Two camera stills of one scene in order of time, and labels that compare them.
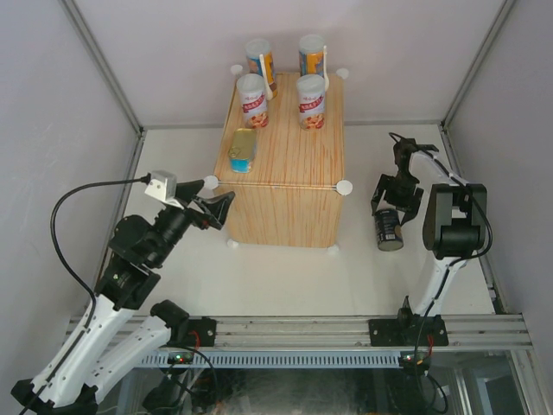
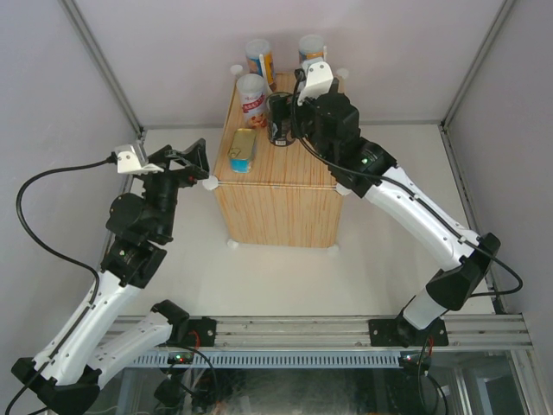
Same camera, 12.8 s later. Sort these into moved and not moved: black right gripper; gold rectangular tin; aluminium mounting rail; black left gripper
Moved: black right gripper; black left gripper
Not moved: aluminium mounting rail; gold rectangular tin
